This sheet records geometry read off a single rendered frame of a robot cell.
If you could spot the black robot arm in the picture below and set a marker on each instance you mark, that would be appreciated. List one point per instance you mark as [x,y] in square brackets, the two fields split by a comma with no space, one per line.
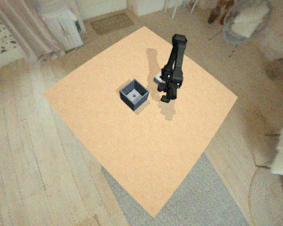
[176,74]

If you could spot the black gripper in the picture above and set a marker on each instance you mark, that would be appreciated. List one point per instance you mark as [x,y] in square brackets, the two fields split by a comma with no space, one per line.
[165,97]

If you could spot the white square plate with hole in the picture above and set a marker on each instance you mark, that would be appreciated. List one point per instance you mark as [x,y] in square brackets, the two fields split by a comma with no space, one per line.
[134,95]

